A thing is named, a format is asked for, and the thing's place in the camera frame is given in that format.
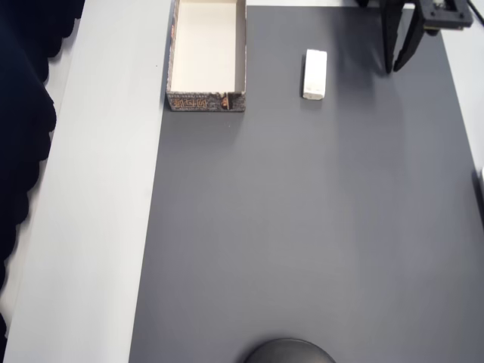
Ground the white eraser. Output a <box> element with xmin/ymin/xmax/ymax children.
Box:
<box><xmin>301</xmin><ymin>48</ymin><xmax>328</xmax><ymax>101</ymax></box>

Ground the patterned cardboard box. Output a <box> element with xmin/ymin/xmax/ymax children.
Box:
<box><xmin>166</xmin><ymin>0</ymin><xmax>248</xmax><ymax>113</ymax></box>

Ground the grey table mat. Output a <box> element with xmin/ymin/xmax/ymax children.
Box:
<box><xmin>128</xmin><ymin>4</ymin><xmax>484</xmax><ymax>363</ymax></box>

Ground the black round-base stand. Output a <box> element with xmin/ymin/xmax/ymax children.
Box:
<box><xmin>244</xmin><ymin>337</ymin><xmax>337</xmax><ymax>363</ymax></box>

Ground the dark blue curtain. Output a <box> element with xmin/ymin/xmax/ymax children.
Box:
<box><xmin>0</xmin><ymin>0</ymin><xmax>88</xmax><ymax>341</ymax></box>

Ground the thick black cable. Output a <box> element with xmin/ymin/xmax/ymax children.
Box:
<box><xmin>466</xmin><ymin>0</ymin><xmax>484</xmax><ymax>23</ymax></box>

